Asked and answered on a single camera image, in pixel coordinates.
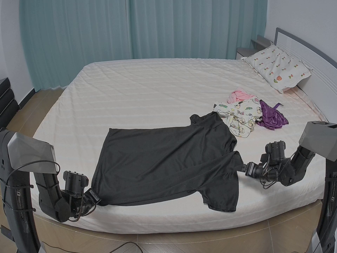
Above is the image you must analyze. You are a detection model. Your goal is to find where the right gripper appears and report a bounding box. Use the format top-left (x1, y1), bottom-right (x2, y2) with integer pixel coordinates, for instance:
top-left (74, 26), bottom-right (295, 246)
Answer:
top-left (245, 162), bottom-right (264, 179)

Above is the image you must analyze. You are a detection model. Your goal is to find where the black T-shirt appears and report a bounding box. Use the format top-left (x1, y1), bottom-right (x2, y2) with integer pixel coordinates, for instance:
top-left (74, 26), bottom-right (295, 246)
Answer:
top-left (91, 113), bottom-right (244, 212)

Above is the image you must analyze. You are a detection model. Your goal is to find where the bed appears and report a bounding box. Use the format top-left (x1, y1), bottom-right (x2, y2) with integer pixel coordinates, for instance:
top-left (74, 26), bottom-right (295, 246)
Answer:
top-left (32, 27), bottom-right (337, 236)

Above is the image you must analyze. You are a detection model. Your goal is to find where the white printed garment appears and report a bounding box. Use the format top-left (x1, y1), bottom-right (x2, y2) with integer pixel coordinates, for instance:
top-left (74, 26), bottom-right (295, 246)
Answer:
top-left (213, 98), bottom-right (264, 139)

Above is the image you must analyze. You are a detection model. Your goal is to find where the purple garment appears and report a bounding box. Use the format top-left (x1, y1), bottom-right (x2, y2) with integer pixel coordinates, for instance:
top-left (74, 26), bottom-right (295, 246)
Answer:
top-left (256, 100), bottom-right (289, 130)

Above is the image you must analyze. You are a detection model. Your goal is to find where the pink garment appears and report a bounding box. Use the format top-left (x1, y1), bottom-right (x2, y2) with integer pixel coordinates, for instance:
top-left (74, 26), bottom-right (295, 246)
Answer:
top-left (227, 88), bottom-right (260, 105)

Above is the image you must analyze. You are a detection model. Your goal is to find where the white printed pillow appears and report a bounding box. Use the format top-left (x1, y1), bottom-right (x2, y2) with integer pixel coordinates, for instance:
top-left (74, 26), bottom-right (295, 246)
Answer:
top-left (241, 42), bottom-right (312, 94)

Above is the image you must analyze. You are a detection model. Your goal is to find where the grey bedside table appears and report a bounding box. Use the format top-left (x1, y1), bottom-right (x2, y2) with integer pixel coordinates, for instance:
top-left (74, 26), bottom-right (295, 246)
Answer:
top-left (236, 34), bottom-right (274, 60)

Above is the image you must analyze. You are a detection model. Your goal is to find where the blue-green curtain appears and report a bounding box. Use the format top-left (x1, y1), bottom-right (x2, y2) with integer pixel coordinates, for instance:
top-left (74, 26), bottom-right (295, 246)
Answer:
top-left (20, 0), bottom-right (132, 92)
top-left (128, 0), bottom-right (267, 60)

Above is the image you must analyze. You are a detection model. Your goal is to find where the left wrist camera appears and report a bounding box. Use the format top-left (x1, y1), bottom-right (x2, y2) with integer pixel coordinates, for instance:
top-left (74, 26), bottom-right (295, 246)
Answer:
top-left (88, 188), bottom-right (103, 203)

